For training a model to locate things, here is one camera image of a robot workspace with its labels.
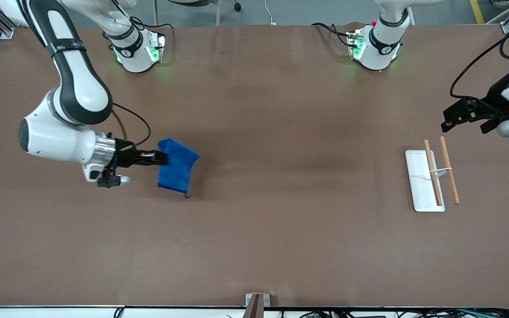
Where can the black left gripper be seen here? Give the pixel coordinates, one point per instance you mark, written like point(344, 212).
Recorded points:
point(494, 98)

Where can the brown table cover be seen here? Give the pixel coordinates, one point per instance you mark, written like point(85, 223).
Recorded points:
point(254, 221)

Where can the chair base with caster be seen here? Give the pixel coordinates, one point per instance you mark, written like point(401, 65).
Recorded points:
point(237, 6)

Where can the blue microfibre towel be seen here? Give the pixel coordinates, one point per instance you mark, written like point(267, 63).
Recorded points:
point(176, 168)

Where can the wooden rack rod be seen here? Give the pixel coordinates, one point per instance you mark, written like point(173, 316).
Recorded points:
point(450, 172)
point(433, 174)

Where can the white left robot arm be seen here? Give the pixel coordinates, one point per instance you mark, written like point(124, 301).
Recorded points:
point(382, 44)

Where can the grey metal table bracket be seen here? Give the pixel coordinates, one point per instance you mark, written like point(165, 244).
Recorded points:
point(266, 300)

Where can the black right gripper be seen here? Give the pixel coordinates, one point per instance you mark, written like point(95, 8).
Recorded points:
point(124, 156)

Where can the white table edge rail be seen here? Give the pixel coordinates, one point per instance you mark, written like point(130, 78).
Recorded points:
point(60, 312)

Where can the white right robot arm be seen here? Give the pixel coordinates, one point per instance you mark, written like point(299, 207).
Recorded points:
point(77, 88)

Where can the grey-brown camera post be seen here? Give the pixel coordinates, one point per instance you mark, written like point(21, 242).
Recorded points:
point(254, 307)

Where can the white rack rod support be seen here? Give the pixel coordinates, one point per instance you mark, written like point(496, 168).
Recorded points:
point(441, 172)

